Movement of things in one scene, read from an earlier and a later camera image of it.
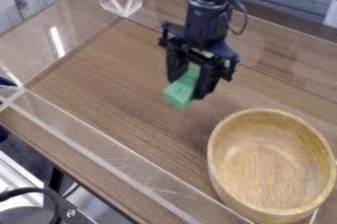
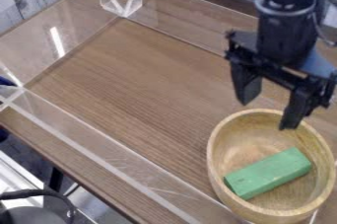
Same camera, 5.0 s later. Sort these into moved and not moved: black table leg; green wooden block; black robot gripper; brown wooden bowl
Moved: green wooden block; black robot gripper
Not moved: black table leg; brown wooden bowl
